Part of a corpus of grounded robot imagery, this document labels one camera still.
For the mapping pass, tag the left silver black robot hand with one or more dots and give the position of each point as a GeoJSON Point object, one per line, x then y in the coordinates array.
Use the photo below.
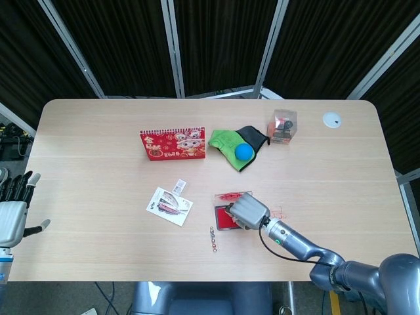
{"type": "Point", "coordinates": [11, 220]}

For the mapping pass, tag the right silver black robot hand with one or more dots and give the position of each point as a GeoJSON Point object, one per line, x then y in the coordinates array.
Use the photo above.
{"type": "Point", "coordinates": [251, 210]}

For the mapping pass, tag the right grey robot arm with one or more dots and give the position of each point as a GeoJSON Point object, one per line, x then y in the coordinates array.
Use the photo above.
{"type": "Point", "coordinates": [328, 259]}

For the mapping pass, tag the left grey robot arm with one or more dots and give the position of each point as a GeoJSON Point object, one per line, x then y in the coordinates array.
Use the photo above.
{"type": "Point", "coordinates": [6, 262]}

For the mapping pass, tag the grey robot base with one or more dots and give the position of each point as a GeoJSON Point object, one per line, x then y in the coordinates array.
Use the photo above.
{"type": "Point", "coordinates": [200, 298]}

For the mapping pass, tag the red desk calendar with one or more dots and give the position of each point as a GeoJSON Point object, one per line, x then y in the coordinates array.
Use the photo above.
{"type": "Point", "coordinates": [174, 144]}

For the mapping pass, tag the red ink pad case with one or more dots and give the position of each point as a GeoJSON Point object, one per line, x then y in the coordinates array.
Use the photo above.
{"type": "Point", "coordinates": [221, 216]}

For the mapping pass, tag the blue ball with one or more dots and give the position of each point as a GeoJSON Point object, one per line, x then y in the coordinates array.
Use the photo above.
{"type": "Point", "coordinates": [244, 152]}

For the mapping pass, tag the green microfibre cloth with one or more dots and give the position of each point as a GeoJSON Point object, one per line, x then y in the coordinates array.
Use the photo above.
{"type": "Point", "coordinates": [224, 147]}

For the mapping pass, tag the black cloth pouch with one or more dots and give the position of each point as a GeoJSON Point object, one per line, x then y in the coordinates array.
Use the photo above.
{"type": "Point", "coordinates": [254, 136]}

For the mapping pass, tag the small white barcode tag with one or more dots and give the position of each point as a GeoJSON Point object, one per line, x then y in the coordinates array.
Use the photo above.
{"type": "Point", "coordinates": [178, 186]}

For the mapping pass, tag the illustrated white postcard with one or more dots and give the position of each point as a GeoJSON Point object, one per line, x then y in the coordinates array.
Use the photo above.
{"type": "Point", "coordinates": [169, 206]}

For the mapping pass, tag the clear plastic toy box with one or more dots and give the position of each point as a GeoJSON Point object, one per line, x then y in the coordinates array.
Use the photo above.
{"type": "Point", "coordinates": [283, 126]}

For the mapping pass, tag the metal table leg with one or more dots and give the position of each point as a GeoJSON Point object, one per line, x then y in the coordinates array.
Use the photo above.
{"type": "Point", "coordinates": [291, 298]}

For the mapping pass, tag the black fabric partition panel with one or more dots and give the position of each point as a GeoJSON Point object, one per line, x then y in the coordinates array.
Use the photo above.
{"type": "Point", "coordinates": [26, 55]}
{"type": "Point", "coordinates": [115, 46]}
{"type": "Point", "coordinates": [328, 46]}
{"type": "Point", "coordinates": [223, 42]}
{"type": "Point", "coordinates": [400, 108]}

